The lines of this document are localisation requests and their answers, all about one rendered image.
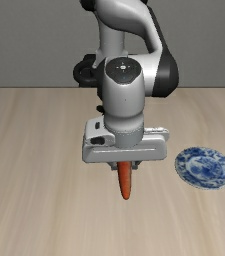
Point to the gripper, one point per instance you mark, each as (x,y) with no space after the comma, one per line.
(124,154)

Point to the orange carrot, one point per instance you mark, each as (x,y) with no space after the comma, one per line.
(125,181)

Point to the blue and white plate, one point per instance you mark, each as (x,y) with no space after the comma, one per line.
(204,168)

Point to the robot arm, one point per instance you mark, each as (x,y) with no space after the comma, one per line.
(124,93)

